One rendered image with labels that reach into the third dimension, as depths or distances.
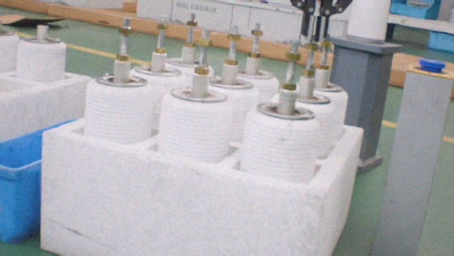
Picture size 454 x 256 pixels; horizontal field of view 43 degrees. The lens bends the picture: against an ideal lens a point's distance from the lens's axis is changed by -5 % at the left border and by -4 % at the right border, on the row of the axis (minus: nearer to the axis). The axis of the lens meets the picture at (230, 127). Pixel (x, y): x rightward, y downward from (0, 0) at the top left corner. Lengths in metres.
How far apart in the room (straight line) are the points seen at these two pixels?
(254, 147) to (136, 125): 0.17
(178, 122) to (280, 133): 0.13
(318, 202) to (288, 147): 0.08
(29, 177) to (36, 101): 0.23
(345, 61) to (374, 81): 0.08
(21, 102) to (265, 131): 0.48
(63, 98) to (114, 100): 0.37
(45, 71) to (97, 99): 0.37
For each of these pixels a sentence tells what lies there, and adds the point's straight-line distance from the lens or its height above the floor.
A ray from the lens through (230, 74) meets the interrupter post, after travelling 0.89.
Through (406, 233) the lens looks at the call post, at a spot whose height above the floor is 0.06.
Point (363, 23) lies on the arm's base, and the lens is 1.41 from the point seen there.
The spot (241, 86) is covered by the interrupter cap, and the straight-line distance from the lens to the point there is 0.88.
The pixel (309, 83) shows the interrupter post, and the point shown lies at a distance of 0.86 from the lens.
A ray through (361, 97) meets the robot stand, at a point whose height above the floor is 0.17.
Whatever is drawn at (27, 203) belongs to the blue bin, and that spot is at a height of 0.06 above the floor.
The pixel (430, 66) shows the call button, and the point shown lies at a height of 0.32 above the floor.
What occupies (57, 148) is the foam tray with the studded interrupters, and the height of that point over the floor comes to 0.16.
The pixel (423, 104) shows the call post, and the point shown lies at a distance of 0.90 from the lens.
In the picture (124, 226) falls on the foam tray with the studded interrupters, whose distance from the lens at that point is 0.80.
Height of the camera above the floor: 0.41
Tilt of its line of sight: 14 degrees down
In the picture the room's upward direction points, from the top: 7 degrees clockwise
